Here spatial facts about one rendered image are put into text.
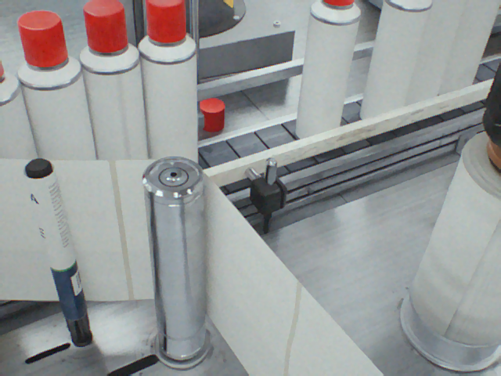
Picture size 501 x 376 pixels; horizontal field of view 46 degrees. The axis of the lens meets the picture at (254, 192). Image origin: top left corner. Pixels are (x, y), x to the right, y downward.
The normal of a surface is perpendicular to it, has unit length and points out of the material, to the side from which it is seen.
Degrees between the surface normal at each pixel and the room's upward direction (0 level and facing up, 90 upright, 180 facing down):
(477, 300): 92
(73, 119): 90
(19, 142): 90
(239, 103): 0
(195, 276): 90
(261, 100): 0
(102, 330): 0
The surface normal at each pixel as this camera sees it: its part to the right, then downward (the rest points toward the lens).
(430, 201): 0.05, -0.73
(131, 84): 0.75, 0.48
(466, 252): -0.76, 0.44
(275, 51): 0.40, 0.64
